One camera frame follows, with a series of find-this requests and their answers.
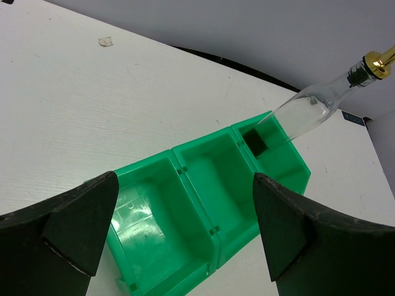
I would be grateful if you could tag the green three-compartment bin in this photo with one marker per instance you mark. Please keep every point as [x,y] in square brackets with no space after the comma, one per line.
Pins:
[185,223]

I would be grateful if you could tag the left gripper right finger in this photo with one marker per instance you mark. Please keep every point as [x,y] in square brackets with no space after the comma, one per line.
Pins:
[312,249]

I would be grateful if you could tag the small paper scrap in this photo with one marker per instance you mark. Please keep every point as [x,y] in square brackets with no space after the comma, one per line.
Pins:
[105,42]

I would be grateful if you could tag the right blue table label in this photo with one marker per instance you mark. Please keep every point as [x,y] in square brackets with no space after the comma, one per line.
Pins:
[353,118]

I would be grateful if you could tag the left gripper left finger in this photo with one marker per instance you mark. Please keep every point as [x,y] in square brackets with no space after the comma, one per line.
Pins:
[54,247]

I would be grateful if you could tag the glass bottle with dark bottom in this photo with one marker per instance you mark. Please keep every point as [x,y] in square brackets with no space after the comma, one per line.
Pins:
[315,104]

